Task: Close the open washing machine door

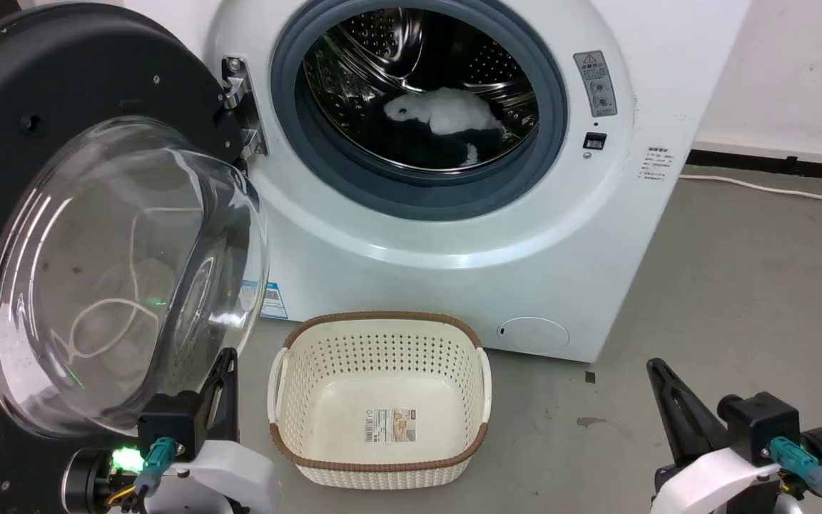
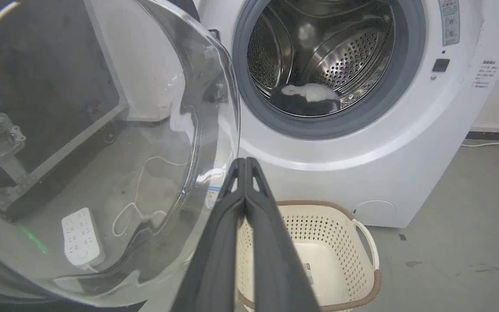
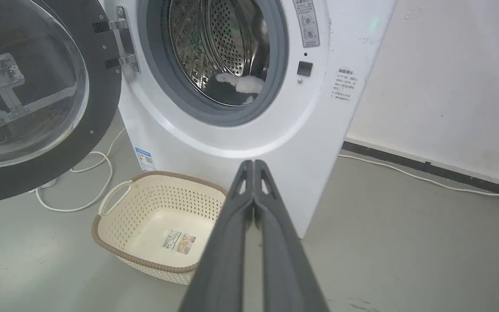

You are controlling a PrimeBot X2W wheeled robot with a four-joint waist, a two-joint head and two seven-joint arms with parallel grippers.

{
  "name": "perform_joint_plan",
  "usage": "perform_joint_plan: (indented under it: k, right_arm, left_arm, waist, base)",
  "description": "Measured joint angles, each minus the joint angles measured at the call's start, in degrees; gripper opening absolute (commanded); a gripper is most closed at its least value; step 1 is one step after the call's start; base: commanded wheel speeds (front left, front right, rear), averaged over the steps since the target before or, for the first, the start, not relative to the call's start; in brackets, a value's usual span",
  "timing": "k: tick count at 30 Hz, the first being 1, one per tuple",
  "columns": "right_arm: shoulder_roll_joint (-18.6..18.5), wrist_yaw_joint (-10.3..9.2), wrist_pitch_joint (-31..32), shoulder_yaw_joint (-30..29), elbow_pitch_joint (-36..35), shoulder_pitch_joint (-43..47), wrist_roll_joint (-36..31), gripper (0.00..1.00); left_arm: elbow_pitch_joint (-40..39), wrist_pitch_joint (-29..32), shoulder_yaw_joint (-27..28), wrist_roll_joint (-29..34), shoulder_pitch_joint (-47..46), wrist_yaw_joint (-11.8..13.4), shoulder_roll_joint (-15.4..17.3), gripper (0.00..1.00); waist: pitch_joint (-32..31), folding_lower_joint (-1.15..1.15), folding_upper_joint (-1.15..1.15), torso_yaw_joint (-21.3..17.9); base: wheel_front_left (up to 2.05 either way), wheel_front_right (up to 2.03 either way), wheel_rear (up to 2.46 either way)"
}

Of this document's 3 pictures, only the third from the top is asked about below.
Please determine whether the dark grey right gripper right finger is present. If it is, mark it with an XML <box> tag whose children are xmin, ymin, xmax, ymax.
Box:
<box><xmin>254</xmin><ymin>159</ymin><xmax>330</xmax><ymax>312</ymax></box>

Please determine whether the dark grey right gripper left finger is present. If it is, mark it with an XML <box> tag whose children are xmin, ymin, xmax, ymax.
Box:
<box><xmin>178</xmin><ymin>159</ymin><xmax>255</xmax><ymax>312</ymax></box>

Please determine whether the white front-load washing machine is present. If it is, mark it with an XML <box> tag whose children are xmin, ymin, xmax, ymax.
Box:
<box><xmin>98</xmin><ymin>0</ymin><xmax>398</xmax><ymax>239</ymax></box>

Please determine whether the round washer door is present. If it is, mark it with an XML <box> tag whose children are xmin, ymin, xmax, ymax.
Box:
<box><xmin>0</xmin><ymin>0</ymin><xmax>139</xmax><ymax>206</ymax></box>

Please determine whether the cream perforated laundry basket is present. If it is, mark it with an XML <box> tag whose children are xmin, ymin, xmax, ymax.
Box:
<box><xmin>91</xmin><ymin>170</ymin><xmax>228</xmax><ymax>286</ymax></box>

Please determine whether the black and white clothing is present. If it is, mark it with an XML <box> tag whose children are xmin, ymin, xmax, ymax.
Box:
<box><xmin>206</xmin><ymin>72</ymin><xmax>265</xmax><ymax>106</ymax></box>

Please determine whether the white power cable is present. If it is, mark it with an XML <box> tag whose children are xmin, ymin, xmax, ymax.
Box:
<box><xmin>338</xmin><ymin>153</ymin><xmax>499</xmax><ymax>197</ymax></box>
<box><xmin>35</xmin><ymin>127</ymin><xmax>127</xmax><ymax>213</ymax></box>

